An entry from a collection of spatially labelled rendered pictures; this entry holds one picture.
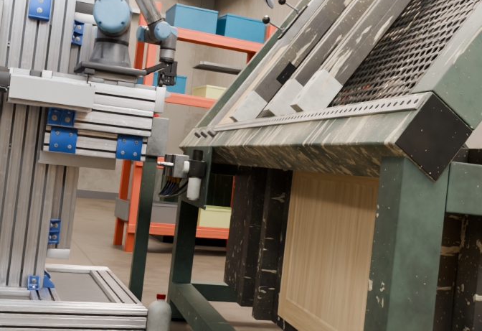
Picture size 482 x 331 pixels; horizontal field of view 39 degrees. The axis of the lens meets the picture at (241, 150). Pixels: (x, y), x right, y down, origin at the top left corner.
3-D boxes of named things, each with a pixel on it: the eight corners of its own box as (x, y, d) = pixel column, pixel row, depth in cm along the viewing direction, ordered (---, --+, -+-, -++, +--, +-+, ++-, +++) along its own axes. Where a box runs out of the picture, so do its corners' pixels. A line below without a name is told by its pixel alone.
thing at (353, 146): (194, 161, 332) (177, 146, 329) (210, 142, 334) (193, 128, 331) (436, 184, 118) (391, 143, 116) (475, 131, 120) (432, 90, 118)
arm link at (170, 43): (158, 26, 323) (174, 29, 328) (155, 49, 323) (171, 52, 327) (164, 24, 316) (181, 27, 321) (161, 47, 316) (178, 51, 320)
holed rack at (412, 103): (211, 132, 277) (211, 131, 277) (216, 126, 278) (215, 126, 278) (417, 109, 118) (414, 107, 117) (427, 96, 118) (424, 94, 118)
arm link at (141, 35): (144, 22, 308) (167, 26, 313) (135, 25, 318) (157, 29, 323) (143, 39, 308) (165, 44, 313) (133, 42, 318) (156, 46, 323)
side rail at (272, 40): (210, 142, 333) (194, 128, 331) (346, -22, 351) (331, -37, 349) (213, 142, 327) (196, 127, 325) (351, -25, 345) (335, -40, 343)
